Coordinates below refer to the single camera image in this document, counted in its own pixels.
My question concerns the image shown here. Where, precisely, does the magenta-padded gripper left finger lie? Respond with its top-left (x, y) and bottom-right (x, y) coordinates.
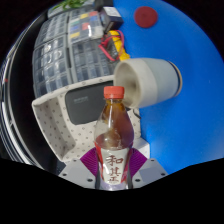
top-left (58, 148), bottom-right (101, 190)

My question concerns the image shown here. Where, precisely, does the white cardboard box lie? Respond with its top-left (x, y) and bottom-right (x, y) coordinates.
top-left (132, 136), bottom-right (151, 160)

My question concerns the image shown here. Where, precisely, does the white grey ceramic mug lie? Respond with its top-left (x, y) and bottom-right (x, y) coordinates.
top-left (113, 57), bottom-right (184, 110)

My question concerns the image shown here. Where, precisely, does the flat round red coaster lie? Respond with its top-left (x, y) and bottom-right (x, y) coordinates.
top-left (133, 5), bottom-right (159, 29)

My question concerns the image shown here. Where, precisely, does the clear red-capped drink bottle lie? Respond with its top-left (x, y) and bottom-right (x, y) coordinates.
top-left (93, 85), bottom-right (135, 191)

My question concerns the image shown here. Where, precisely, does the grey small-parts drawer cabinet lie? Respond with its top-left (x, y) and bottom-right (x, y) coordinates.
top-left (32, 34), bottom-right (73, 98)
top-left (34, 11), bottom-right (72, 50)
top-left (68, 36), bottom-right (118, 83)

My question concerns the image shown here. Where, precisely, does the white dotted fabric tray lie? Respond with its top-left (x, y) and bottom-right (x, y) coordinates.
top-left (31, 74), bottom-right (151, 164)

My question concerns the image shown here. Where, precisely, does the black rectangular case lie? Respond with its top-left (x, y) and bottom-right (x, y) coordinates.
top-left (64, 80), bottom-right (116, 126)

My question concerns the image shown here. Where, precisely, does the yellow multimeter with red leads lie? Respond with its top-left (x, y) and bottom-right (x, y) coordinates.
top-left (98, 29), bottom-right (131, 63)

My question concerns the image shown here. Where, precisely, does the grey cabinet with coloured drawers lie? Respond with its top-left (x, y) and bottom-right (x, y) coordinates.
top-left (66, 9), bottom-right (105, 43)

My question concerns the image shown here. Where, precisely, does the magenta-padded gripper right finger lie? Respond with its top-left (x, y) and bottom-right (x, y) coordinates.
top-left (127, 148), bottom-right (168, 190)

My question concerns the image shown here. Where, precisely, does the dark blue product box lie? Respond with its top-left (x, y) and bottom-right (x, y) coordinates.
top-left (99, 5), bottom-right (125, 33)

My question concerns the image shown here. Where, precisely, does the black zip case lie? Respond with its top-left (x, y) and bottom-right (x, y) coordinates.
top-left (93, 0), bottom-right (114, 10)

